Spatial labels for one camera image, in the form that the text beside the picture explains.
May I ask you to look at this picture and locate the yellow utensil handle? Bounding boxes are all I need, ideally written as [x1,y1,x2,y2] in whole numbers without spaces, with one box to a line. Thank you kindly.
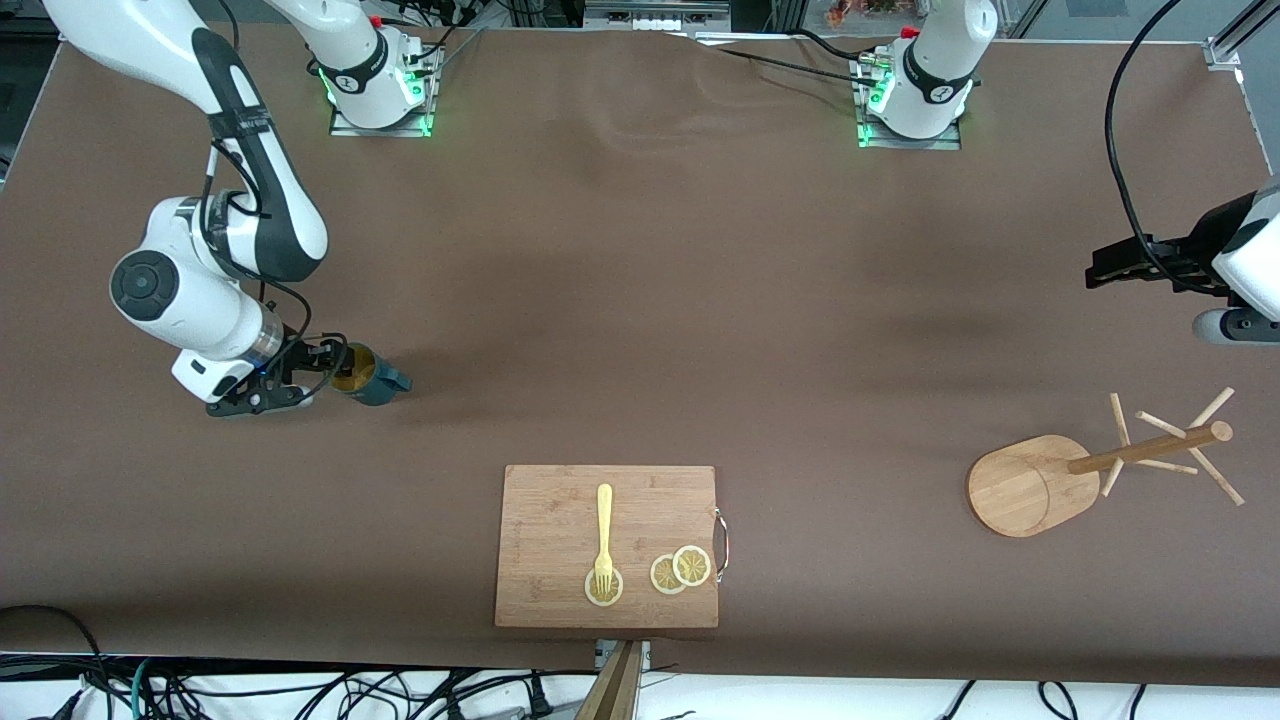
[593,484,615,601]

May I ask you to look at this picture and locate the brown table cloth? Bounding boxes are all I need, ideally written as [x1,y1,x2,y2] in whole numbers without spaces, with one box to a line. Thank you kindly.
[0,22,1280,691]

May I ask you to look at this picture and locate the wooden cup rack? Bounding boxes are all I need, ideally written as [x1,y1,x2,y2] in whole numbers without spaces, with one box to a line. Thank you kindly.
[966,387,1247,539]

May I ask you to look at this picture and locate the thick black cable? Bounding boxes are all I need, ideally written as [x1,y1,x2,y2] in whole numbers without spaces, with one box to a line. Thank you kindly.
[0,604,106,720]

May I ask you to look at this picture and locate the aluminium profile frame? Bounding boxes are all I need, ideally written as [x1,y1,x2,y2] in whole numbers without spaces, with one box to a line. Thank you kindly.
[1204,0,1280,73]

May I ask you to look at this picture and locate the teal cup with yellow inside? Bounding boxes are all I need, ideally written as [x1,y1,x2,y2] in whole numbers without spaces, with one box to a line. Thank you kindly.
[328,343,413,407]

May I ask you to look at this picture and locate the long black gripper cable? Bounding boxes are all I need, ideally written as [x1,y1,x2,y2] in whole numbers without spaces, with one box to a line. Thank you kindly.
[1104,0,1201,296]

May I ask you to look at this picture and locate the wooden beam with metal bracket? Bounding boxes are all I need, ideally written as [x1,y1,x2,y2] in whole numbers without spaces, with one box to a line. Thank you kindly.
[575,640,652,720]

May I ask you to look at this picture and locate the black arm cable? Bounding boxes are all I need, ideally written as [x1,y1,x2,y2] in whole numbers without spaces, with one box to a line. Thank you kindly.
[198,140,351,401]

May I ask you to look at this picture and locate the bamboo cutting board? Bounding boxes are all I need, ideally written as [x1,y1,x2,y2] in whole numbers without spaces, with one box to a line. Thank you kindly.
[495,465,721,630]

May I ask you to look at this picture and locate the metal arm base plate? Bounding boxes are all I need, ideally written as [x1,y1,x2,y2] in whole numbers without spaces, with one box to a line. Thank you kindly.
[853,52,964,152]
[329,38,439,139]

